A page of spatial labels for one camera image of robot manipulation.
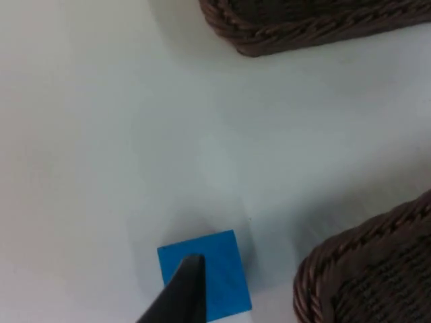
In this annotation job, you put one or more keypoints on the dark brown wicker basket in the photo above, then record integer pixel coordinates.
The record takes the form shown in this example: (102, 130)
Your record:
(303, 23)
(370, 269)

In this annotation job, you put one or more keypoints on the blue cube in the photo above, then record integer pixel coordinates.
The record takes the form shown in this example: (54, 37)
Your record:
(224, 269)

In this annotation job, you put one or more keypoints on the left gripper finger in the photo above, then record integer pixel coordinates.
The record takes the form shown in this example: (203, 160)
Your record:
(185, 296)

